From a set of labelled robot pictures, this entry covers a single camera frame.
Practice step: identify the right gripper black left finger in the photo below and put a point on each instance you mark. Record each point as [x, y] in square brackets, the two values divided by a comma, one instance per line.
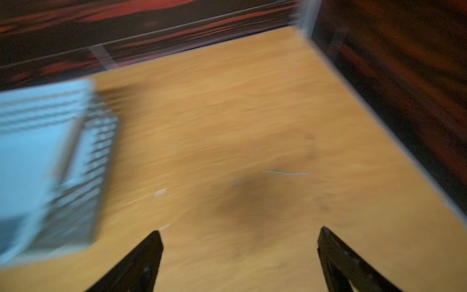
[137, 271]

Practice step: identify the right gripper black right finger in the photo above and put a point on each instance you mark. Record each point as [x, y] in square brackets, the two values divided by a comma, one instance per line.
[344, 270]

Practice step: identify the light blue plastic basket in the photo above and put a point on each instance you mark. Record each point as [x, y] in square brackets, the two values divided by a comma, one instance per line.
[57, 143]

